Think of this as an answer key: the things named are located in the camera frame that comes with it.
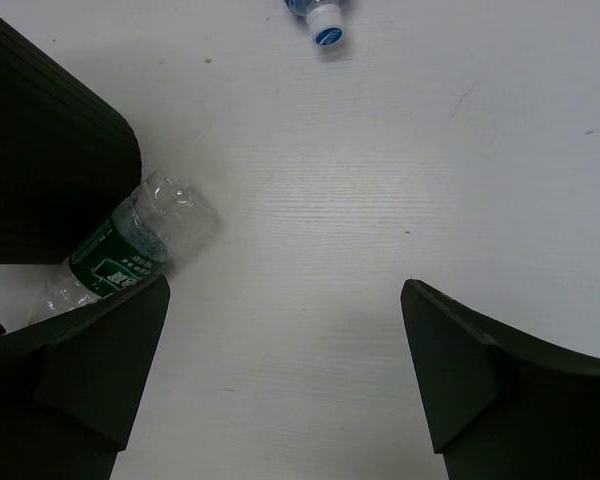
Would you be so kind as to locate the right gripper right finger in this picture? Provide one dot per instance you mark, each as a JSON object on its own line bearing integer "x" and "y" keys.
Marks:
{"x": 500, "y": 403}

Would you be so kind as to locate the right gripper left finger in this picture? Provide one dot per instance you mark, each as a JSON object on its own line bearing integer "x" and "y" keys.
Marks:
{"x": 71, "y": 385}

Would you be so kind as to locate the green label clear bottle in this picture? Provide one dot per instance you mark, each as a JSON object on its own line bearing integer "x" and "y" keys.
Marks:
{"x": 160, "y": 223}

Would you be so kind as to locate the blue label clear bottle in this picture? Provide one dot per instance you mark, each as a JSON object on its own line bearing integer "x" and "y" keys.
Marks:
{"x": 324, "y": 19}

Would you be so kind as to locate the black ribbed plastic bin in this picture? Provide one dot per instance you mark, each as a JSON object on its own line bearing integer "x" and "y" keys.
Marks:
{"x": 67, "y": 158}

